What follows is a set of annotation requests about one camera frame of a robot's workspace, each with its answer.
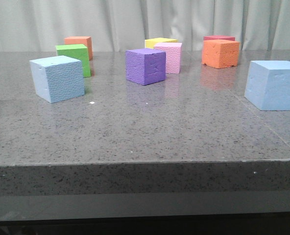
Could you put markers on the light blue textured foam cube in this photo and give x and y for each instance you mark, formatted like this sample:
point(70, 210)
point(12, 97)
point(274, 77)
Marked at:
point(57, 78)

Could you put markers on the light blue smooth foam cube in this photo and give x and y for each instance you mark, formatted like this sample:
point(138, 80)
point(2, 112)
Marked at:
point(268, 85)

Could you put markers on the purple foam cube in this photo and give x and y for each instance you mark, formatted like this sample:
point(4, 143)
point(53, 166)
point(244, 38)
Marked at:
point(145, 66)

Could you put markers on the pink foam cube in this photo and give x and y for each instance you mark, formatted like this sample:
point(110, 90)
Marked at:
point(173, 55)

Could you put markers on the yellow foam cube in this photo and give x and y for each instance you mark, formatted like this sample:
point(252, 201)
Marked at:
point(150, 43)

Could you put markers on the green foam cube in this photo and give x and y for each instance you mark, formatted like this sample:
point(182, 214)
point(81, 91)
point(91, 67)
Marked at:
point(76, 51)

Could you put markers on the orange foam cube left rear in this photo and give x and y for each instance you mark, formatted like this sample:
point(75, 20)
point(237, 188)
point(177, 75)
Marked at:
point(85, 40)

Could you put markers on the orange foam cube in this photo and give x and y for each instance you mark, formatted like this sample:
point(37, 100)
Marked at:
point(220, 53)
point(85, 40)

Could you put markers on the orange foam cube right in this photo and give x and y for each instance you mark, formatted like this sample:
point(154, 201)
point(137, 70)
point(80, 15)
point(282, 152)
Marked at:
point(220, 53)

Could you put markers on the red foam cube rear right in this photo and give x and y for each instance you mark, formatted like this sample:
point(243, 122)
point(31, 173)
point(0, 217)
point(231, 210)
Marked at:
point(219, 37)

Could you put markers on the grey curtain backdrop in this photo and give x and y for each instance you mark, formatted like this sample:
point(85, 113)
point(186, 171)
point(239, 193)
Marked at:
point(118, 25)

